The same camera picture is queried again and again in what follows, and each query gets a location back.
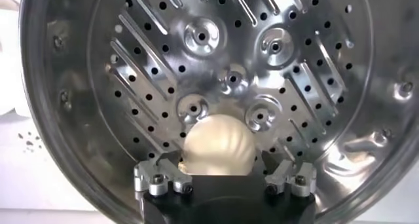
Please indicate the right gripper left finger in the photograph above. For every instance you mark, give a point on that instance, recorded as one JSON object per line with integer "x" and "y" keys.
{"x": 157, "y": 179}

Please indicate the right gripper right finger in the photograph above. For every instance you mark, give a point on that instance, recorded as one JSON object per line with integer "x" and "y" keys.
{"x": 301, "y": 179}

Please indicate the white steamed baozi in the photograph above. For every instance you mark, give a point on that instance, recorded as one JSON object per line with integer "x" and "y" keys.
{"x": 219, "y": 143}

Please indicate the stainless steel steamer basket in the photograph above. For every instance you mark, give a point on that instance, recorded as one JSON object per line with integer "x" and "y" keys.
{"x": 229, "y": 32}

